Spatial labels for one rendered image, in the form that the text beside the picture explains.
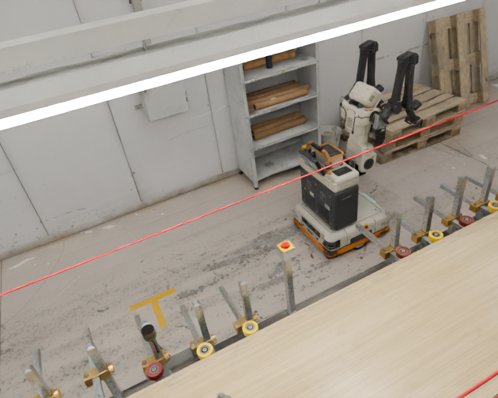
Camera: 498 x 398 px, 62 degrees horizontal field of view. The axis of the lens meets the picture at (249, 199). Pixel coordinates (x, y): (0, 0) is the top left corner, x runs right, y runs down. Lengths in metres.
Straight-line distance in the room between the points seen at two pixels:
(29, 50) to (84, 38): 0.12
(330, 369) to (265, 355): 0.30
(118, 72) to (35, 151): 3.35
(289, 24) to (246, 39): 0.13
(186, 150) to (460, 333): 3.33
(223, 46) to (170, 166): 3.61
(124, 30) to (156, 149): 3.53
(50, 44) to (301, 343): 1.65
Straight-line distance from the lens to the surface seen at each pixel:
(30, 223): 4.72
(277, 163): 4.88
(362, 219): 3.76
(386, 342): 2.15
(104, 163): 4.48
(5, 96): 1.06
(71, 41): 1.05
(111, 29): 1.05
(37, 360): 2.40
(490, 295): 2.45
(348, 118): 3.49
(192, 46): 1.10
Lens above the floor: 2.64
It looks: 35 degrees down
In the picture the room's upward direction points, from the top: 9 degrees counter-clockwise
